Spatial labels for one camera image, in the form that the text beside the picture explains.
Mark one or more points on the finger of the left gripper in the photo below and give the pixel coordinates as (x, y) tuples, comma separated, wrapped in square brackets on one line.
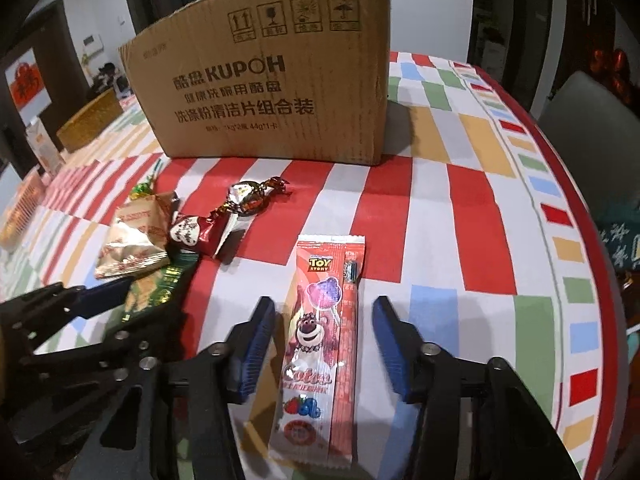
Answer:
[(40, 314), (155, 332)]

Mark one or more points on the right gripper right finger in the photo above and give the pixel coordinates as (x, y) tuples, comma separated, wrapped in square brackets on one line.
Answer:
[(512, 438)]

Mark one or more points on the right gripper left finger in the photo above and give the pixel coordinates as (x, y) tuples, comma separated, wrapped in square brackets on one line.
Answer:
[(135, 436)]

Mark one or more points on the green cracker packet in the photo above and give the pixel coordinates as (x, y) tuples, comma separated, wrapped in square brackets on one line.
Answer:
[(161, 286)]

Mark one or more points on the tan fortune biscuit bag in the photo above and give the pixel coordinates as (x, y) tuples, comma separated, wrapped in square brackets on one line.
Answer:
[(137, 237)]

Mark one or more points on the red white snack packet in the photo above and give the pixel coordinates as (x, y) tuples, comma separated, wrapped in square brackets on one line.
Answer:
[(216, 235)]

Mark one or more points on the pink toy story lollipop pack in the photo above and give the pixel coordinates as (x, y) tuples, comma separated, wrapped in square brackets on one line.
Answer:
[(315, 417)]

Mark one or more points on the green lollipop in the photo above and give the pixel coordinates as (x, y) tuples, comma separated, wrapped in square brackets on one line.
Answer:
[(146, 187)]

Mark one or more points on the shiny foil candy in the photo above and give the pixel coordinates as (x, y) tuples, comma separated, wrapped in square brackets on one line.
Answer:
[(246, 198)]

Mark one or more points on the orange juice carton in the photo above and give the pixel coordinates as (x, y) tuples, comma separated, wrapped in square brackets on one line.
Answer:
[(48, 155)]

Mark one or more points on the colourful checked tablecloth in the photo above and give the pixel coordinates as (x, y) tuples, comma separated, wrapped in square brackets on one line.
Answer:
[(474, 230)]

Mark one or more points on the woven rattan box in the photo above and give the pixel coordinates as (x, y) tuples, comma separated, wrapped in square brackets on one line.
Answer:
[(90, 121)]

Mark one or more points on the green christmas cushion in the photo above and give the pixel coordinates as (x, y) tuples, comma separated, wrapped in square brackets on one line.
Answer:
[(622, 242)]

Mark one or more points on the red fu door poster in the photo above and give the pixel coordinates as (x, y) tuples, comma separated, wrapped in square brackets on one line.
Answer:
[(26, 86)]

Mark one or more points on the dark wooden door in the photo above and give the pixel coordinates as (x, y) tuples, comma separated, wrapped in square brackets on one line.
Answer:
[(46, 34)]

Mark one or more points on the brown cardboard box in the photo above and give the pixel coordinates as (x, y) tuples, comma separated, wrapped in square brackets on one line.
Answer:
[(296, 79)]

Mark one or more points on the grey chair right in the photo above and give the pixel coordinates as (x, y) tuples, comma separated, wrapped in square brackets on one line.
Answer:
[(597, 138)]

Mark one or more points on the red bow balloon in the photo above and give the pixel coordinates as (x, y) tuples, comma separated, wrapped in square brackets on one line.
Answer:
[(612, 69)]

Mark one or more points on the white wire fruit basket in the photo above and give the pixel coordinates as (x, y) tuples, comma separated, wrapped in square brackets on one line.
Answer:
[(18, 214)]

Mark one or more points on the white wall intercom panel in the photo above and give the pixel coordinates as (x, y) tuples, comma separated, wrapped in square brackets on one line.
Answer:
[(92, 45)]

